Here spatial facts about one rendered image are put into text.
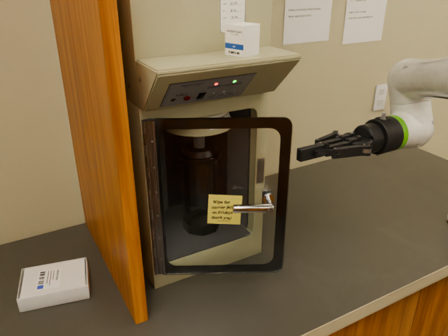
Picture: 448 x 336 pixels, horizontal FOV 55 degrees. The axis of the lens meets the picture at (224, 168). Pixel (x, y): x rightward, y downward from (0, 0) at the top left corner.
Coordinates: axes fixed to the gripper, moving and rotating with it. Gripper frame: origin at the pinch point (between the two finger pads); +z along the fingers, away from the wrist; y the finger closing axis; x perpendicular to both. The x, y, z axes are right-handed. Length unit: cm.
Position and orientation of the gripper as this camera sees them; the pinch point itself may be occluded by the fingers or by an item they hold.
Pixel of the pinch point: (310, 152)
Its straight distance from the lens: 102.9
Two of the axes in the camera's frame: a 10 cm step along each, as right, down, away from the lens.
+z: -8.8, 2.0, -4.4
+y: 4.8, 3.7, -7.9
